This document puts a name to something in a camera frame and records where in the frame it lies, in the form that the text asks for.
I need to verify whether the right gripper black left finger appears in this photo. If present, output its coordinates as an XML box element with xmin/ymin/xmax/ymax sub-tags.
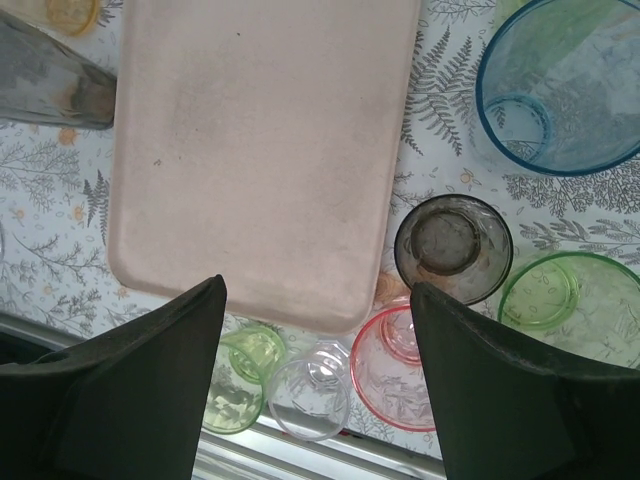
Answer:
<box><xmin>0</xmin><ymin>273</ymin><xmax>228</xmax><ymax>480</ymax></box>

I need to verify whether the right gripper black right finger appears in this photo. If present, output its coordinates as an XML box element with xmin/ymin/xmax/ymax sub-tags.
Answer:
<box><xmin>409</xmin><ymin>280</ymin><xmax>640</xmax><ymax>480</ymax></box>

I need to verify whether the small green plastic glass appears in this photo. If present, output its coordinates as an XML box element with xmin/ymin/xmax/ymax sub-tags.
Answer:
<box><xmin>199</xmin><ymin>324</ymin><xmax>287</xmax><ymax>435</ymax></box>
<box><xmin>497</xmin><ymin>251</ymin><xmax>640</xmax><ymax>371</ymax></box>

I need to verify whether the small red plastic glass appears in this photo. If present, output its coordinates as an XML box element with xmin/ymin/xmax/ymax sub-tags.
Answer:
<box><xmin>349</xmin><ymin>299</ymin><xmax>441</xmax><ymax>432</ymax></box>

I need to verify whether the small grey plastic glass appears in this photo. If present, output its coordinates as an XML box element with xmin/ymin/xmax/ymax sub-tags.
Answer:
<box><xmin>393</xmin><ymin>194</ymin><xmax>515</xmax><ymax>307</ymax></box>

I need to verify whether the tall blue plastic glass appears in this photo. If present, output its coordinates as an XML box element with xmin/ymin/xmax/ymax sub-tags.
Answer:
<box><xmin>474</xmin><ymin>0</ymin><xmax>640</xmax><ymax>177</ymax></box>

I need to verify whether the tall grey plastic glass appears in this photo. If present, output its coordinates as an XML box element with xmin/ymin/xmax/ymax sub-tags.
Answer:
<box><xmin>0</xmin><ymin>9</ymin><xmax>119</xmax><ymax>131</ymax></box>

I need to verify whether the tall orange plastic glass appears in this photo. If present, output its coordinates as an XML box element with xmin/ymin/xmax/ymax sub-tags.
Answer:
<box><xmin>47</xmin><ymin>0</ymin><xmax>101</xmax><ymax>36</ymax></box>

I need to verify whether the beige pink rectangular tray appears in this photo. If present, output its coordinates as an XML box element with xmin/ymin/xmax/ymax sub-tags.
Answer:
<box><xmin>107</xmin><ymin>0</ymin><xmax>424</xmax><ymax>335</ymax></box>

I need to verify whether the small clear plastic glass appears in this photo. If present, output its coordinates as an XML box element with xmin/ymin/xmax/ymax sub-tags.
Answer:
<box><xmin>267</xmin><ymin>338</ymin><xmax>352</xmax><ymax>442</ymax></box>

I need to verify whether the floral fern print tablecloth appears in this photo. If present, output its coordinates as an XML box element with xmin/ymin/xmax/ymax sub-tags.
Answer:
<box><xmin>0</xmin><ymin>0</ymin><xmax>640</xmax><ymax>461</ymax></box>

